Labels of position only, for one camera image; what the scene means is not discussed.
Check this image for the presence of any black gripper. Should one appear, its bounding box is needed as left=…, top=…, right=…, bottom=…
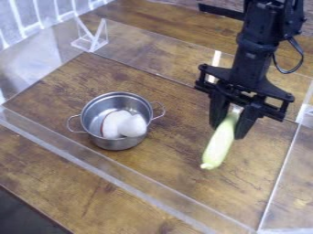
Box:
left=194, top=37, right=294, bottom=140

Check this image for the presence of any black cable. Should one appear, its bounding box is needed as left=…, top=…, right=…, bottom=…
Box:
left=270, top=36, right=306, bottom=75

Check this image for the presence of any clear acrylic triangle stand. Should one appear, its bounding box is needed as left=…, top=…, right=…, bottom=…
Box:
left=71, top=18, right=108, bottom=52

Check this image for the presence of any black strip on wall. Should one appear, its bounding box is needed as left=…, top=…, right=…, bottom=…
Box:
left=198, top=3, right=245, bottom=20

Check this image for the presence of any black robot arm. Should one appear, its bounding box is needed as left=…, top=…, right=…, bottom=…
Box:
left=194, top=0, right=306, bottom=139

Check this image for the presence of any clear acrylic enclosure wall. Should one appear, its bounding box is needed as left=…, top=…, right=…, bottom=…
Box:
left=0, top=105, right=257, bottom=234

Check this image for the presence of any green handled metal spoon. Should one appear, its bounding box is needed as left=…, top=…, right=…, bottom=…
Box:
left=200, top=105, right=242, bottom=170

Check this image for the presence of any white mushroom toy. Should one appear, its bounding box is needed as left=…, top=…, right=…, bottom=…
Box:
left=100, top=111, right=147, bottom=139

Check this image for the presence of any small steel pot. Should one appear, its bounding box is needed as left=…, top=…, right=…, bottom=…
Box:
left=67, top=91, right=164, bottom=151

